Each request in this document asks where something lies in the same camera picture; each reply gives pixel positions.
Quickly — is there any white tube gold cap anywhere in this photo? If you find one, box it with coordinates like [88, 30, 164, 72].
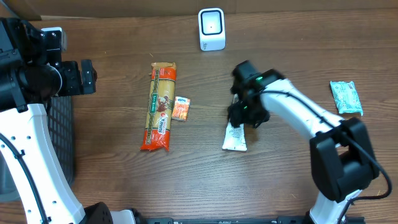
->
[221, 93, 248, 152]

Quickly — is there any teal snack packet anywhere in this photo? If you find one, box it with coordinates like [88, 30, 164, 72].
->
[330, 81, 363, 116]

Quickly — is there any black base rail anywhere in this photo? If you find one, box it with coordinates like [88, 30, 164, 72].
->
[136, 216, 366, 224]

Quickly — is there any orange tissue pack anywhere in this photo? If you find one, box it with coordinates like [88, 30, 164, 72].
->
[172, 96, 190, 121]

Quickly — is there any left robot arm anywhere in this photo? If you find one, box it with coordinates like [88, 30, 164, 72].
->
[1, 18, 137, 224]

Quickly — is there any spaghetti packet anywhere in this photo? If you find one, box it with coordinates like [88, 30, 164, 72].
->
[141, 62, 177, 151]

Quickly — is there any grey plastic basket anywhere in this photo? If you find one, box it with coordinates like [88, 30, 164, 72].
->
[1, 96, 75, 203]

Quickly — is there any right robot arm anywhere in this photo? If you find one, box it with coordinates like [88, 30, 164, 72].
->
[228, 60, 380, 223]

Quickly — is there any white barcode scanner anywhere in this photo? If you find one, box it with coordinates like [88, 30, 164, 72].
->
[198, 7, 226, 52]

